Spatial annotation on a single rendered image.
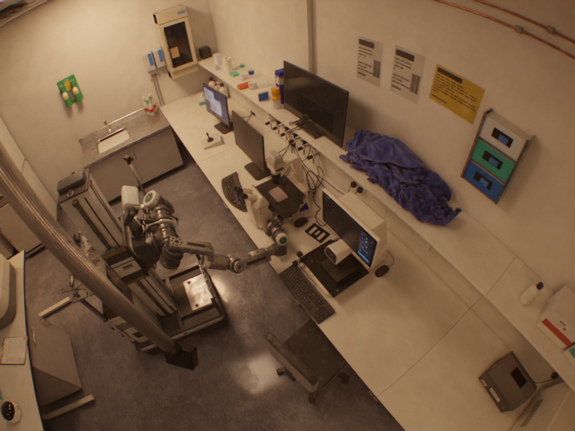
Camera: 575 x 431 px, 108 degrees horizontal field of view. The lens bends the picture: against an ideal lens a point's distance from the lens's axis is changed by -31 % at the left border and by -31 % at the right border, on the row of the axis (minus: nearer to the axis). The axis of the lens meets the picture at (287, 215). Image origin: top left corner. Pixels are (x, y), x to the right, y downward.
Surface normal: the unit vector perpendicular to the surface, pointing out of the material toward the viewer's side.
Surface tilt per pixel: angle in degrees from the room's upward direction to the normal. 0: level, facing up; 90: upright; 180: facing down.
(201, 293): 0
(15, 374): 0
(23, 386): 0
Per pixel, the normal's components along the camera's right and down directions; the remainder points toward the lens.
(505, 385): -0.68, -0.20
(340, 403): -0.06, -0.65
